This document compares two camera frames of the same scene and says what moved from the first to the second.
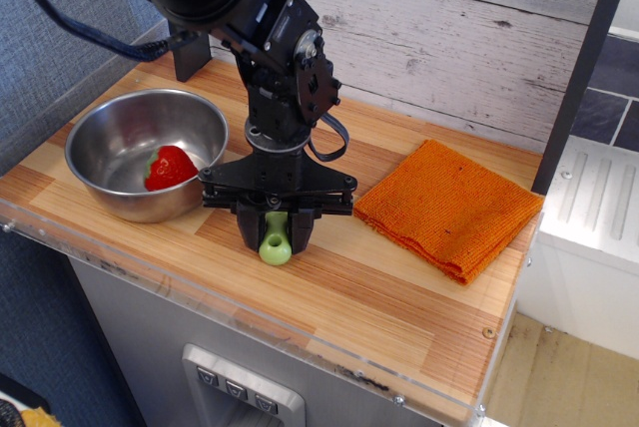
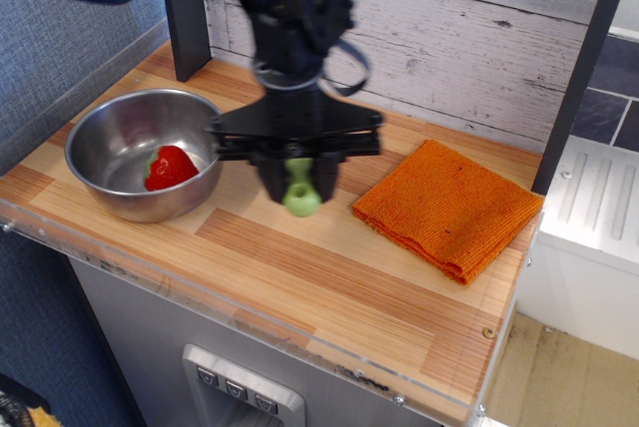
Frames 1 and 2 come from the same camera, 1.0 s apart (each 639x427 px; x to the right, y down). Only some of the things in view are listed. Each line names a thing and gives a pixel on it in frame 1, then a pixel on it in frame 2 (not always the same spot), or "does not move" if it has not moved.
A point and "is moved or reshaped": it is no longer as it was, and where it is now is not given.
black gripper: x=271 y=180 -> x=297 y=121
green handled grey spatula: x=276 y=246 is moved or reshaped
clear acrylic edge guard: x=263 y=331 does not move
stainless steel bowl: x=139 y=154 does not move
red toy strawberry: x=169 y=166 does not move
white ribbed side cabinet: x=582 y=275 does not move
